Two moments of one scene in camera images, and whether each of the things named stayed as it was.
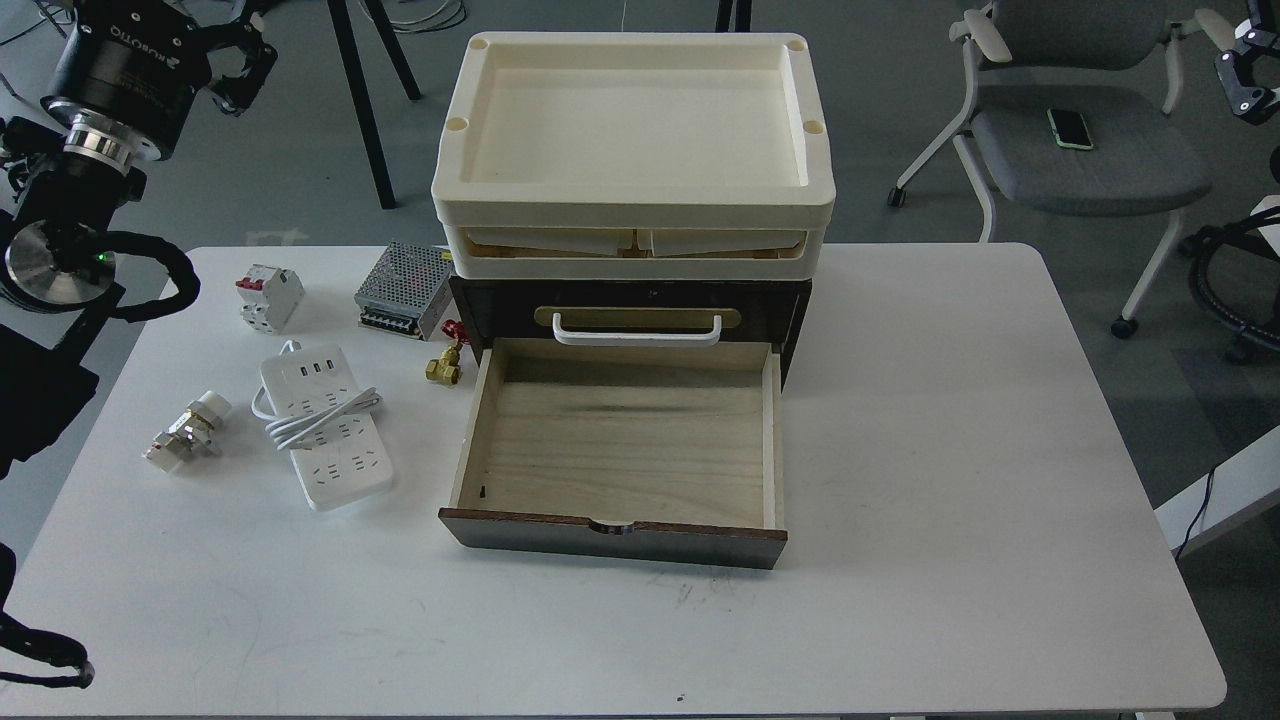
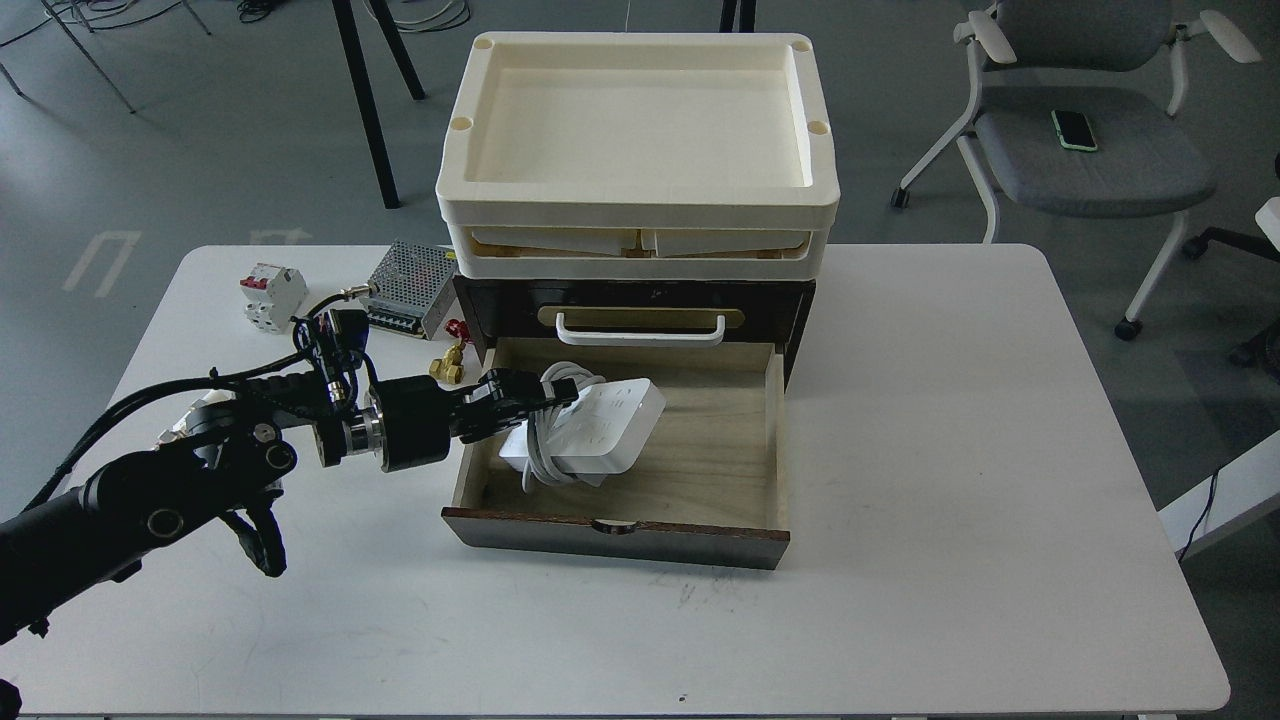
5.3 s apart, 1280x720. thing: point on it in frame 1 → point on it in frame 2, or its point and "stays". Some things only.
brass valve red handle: [447, 369] stays
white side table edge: [1239, 481] stays
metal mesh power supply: [401, 292] stays
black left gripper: [132, 67] → [421, 418]
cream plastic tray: [633, 130] stays
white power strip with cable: [324, 421] → [603, 431]
